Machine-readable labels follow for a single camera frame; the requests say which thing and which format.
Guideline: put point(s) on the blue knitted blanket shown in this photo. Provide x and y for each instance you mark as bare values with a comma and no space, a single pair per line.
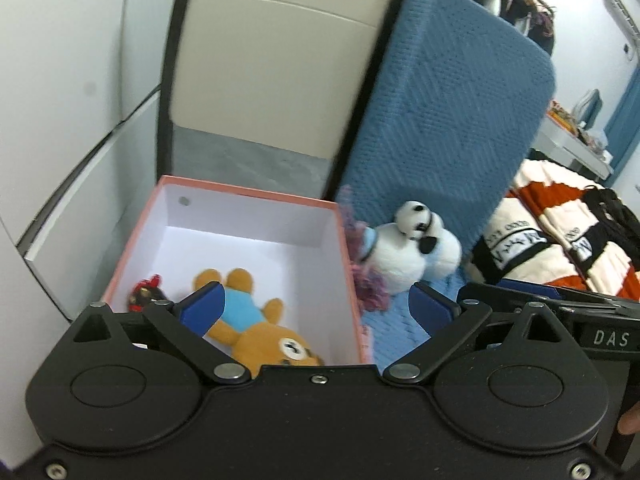
440,125

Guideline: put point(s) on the small red black plush toy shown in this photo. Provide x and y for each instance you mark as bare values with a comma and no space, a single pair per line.
142,294

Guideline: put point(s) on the purple yarn plush toy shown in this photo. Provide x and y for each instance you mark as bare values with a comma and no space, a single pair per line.
372,294

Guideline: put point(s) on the blue curtain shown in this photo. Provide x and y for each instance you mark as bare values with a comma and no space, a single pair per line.
627,120

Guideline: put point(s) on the brown teddy bear blue shirt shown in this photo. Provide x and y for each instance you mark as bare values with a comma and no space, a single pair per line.
272,342

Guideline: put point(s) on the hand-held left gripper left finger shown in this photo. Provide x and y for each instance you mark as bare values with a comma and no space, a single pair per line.
202,306

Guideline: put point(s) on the white black plush dog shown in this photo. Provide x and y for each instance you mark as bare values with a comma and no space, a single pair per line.
400,260

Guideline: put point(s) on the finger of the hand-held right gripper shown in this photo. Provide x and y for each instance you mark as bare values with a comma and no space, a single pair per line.
530,289

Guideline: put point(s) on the pink cardboard box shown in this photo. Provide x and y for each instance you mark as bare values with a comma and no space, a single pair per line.
250,227

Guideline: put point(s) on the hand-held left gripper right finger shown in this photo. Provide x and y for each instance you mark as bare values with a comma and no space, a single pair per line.
430,309

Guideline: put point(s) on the white air conditioner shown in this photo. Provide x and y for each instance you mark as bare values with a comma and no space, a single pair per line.
622,15

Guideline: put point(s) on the clothes rack with clothes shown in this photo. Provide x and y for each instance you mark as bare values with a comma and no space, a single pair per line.
520,0

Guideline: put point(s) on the white desk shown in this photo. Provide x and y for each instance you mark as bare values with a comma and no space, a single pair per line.
565,142

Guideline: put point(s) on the person's right hand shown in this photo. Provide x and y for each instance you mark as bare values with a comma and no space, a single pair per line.
630,418

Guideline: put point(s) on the orange white striped sweater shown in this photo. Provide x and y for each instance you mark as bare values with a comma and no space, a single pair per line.
545,260

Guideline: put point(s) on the white cabinet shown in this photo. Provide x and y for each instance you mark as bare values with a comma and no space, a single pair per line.
65,110

